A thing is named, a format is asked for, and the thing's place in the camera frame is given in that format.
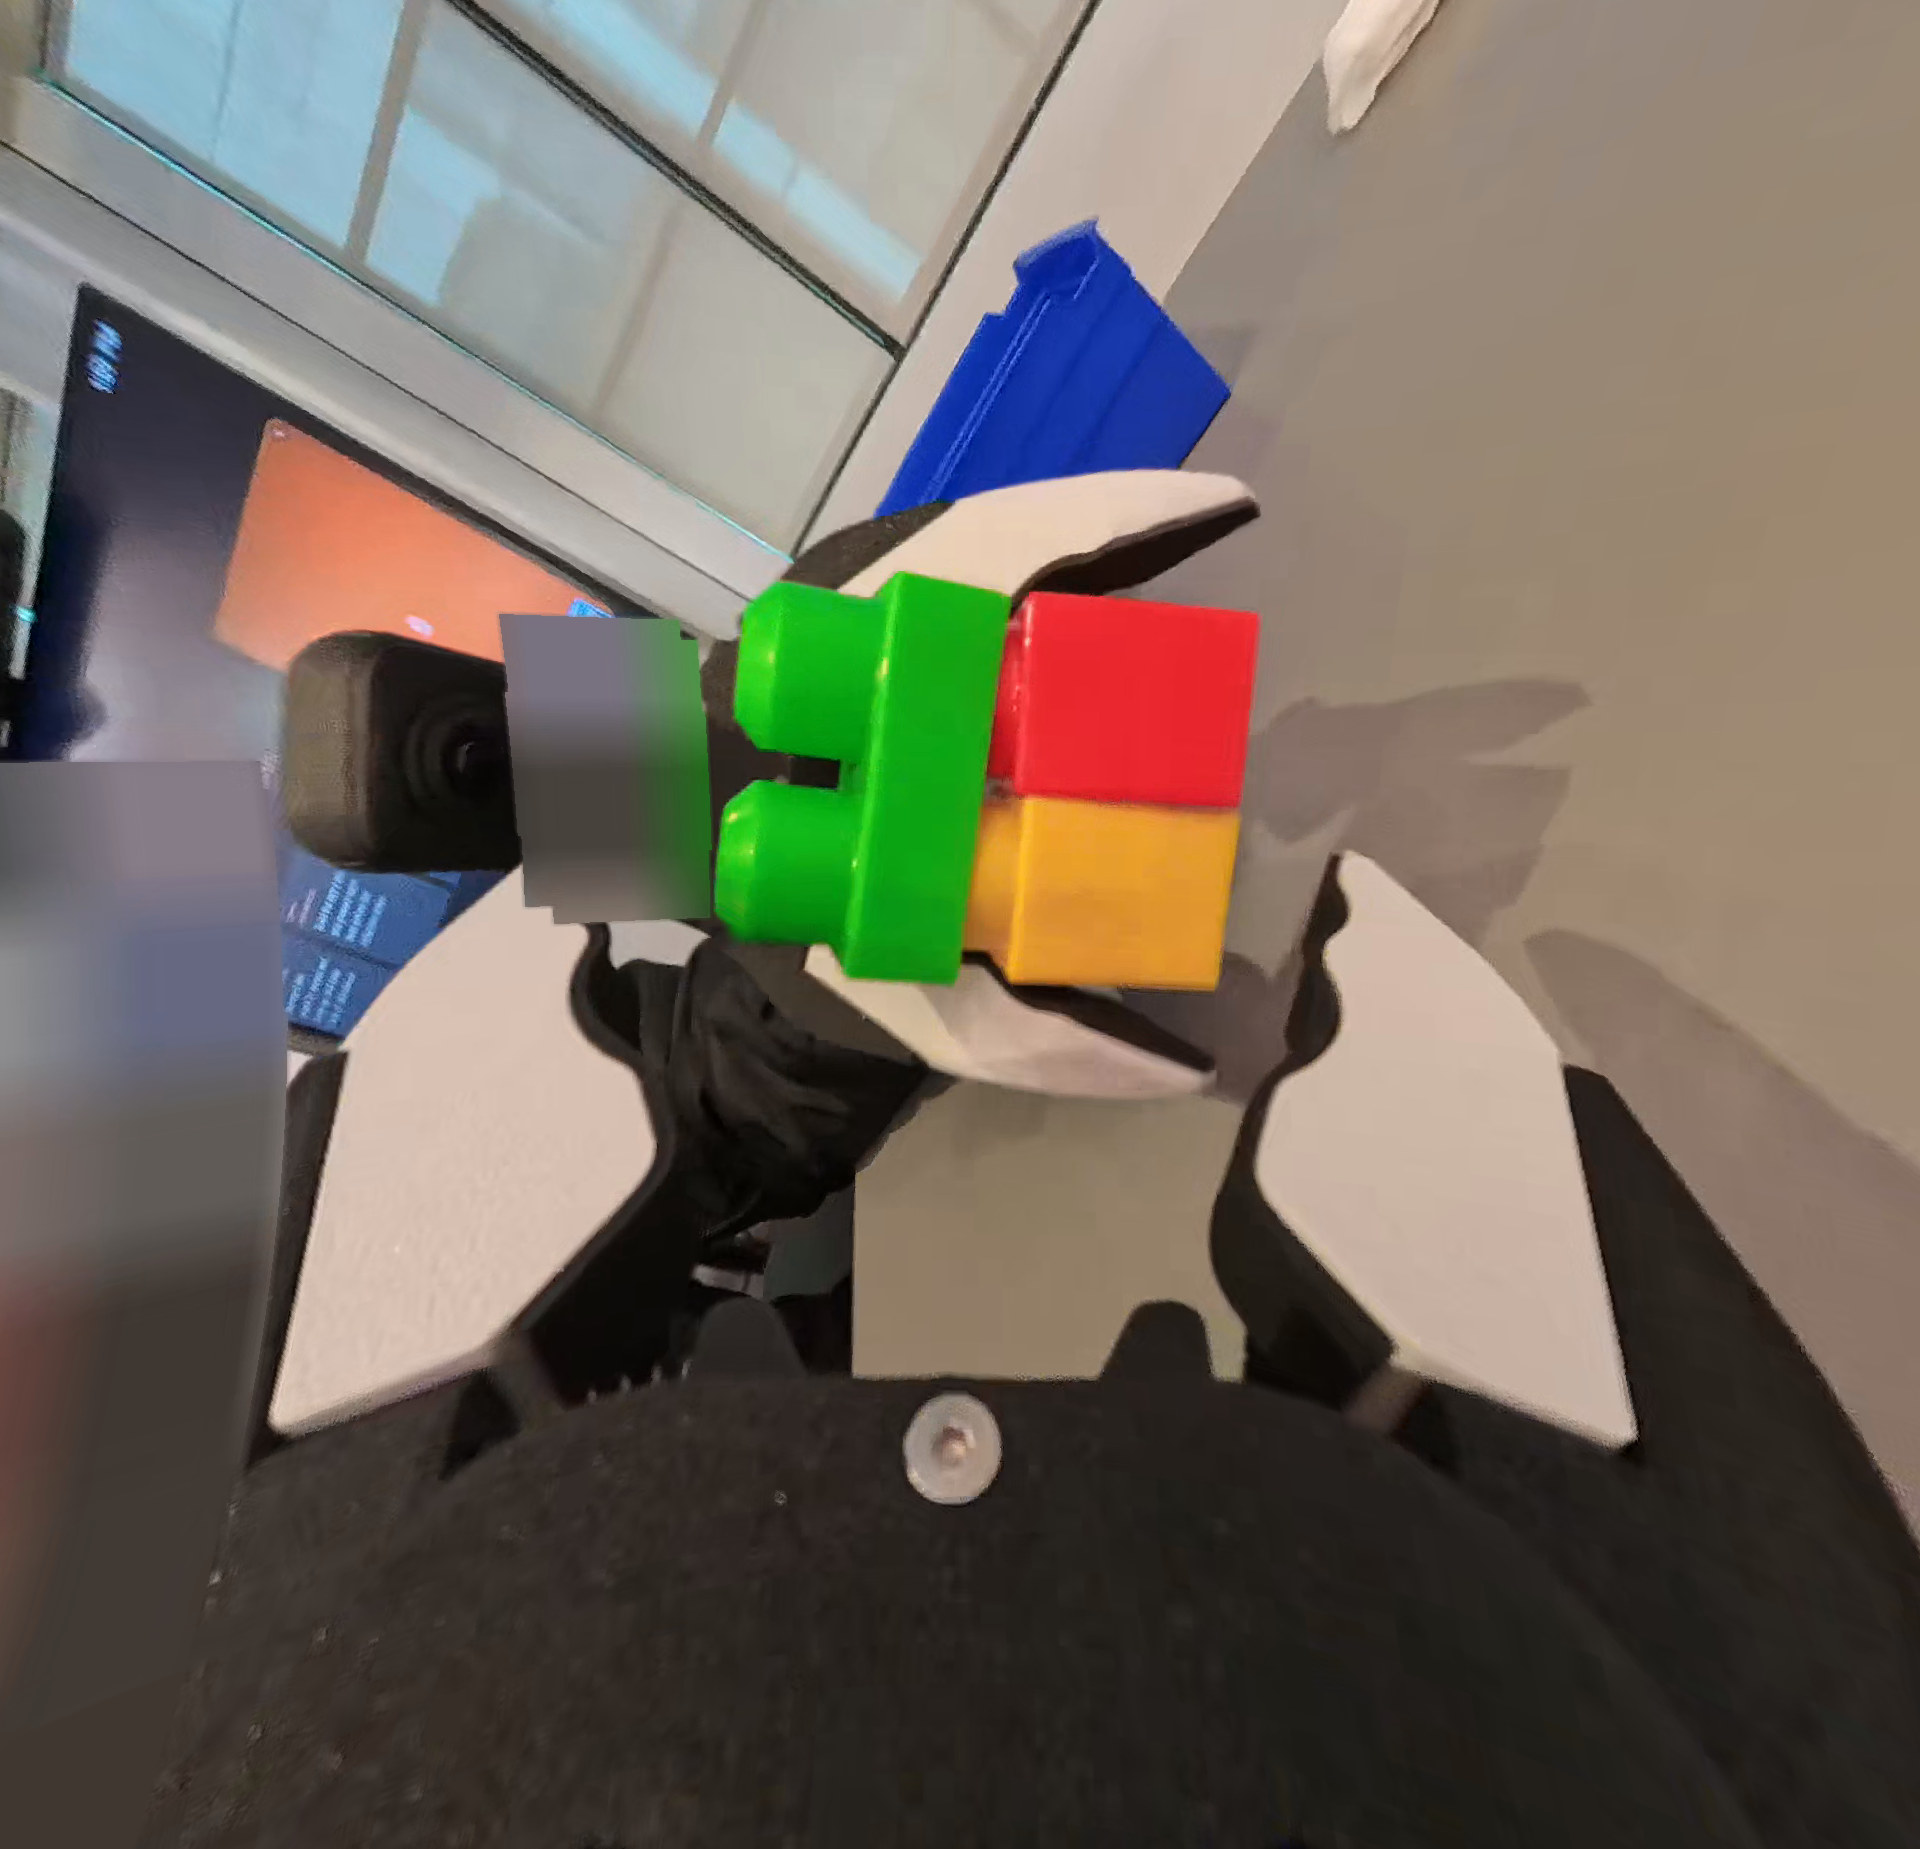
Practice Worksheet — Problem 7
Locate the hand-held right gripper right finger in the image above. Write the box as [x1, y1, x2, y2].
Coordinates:
[1211, 852, 1641, 1454]

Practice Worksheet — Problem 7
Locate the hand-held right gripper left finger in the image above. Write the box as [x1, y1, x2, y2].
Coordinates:
[269, 889, 707, 1439]

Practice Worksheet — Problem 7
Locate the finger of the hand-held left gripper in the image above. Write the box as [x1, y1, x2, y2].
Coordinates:
[787, 470, 1262, 652]
[787, 935, 1218, 1106]

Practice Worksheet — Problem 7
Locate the blue storage bin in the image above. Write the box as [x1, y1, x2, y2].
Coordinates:
[876, 219, 1234, 521]

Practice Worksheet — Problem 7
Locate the yellow mega block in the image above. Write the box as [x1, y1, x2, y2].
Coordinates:
[966, 795, 1244, 993]

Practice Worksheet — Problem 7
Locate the red mega block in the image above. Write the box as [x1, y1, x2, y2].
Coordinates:
[985, 592, 1266, 812]

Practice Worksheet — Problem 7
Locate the green mega block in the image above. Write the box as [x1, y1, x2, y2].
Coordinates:
[716, 572, 1015, 984]

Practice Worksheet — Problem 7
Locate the computer monitor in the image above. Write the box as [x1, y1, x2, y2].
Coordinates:
[0, 283, 638, 1048]

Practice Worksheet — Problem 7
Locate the glass window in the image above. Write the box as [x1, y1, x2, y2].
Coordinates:
[0, 0, 1143, 636]

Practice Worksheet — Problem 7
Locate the white cloth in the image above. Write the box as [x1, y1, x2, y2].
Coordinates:
[1324, 0, 1477, 134]

